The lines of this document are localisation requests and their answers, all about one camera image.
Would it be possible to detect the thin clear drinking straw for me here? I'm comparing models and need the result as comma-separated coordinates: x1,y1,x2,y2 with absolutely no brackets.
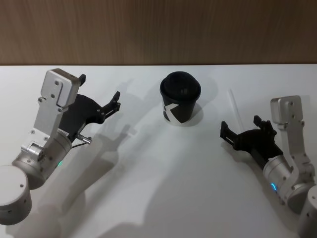
228,87,245,132

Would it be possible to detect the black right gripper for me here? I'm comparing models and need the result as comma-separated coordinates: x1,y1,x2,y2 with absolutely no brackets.
219,115,284,172

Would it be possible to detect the black paper cup white mark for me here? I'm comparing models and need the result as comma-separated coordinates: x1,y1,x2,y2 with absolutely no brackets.
160,93,199,126

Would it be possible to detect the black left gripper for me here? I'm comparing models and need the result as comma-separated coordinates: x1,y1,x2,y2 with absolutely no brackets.
58,73,121,142

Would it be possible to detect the black plastic cup lid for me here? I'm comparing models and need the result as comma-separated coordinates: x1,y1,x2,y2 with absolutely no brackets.
159,70,202,103

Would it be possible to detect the thin dark cable silver plug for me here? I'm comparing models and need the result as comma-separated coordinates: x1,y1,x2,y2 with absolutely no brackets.
71,134,93,150

